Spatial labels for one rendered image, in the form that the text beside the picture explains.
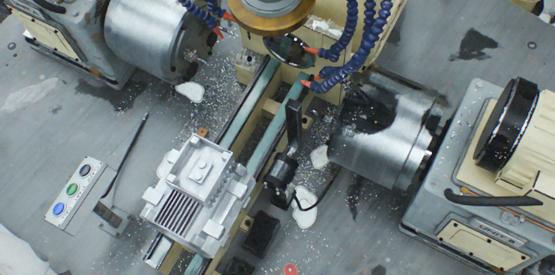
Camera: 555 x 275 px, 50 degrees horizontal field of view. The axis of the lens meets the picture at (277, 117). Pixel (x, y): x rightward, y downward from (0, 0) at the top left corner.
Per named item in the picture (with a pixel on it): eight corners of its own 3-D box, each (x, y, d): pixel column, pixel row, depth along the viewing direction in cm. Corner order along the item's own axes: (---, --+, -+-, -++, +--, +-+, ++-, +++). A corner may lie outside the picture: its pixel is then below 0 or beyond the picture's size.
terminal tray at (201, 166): (197, 144, 134) (191, 132, 127) (238, 164, 131) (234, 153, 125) (169, 189, 130) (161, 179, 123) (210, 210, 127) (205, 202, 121)
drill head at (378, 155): (337, 78, 156) (342, 27, 133) (485, 144, 147) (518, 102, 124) (293, 157, 148) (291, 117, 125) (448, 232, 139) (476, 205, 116)
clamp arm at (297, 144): (293, 140, 141) (290, 94, 118) (304, 145, 141) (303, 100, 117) (286, 152, 140) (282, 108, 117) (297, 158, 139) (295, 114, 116)
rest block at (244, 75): (247, 65, 172) (243, 44, 161) (268, 75, 170) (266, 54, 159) (237, 81, 170) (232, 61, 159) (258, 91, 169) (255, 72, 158)
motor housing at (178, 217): (193, 158, 149) (178, 129, 131) (259, 191, 144) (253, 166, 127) (150, 228, 142) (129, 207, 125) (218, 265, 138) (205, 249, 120)
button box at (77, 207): (100, 164, 140) (85, 153, 136) (118, 172, 136) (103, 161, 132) (57, 228, 134) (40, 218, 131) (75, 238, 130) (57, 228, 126)
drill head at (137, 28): (131, -14, 171) (103, -74, 148) (240, 34, 163) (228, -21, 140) (80, 53, 163) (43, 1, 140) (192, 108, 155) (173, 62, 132)
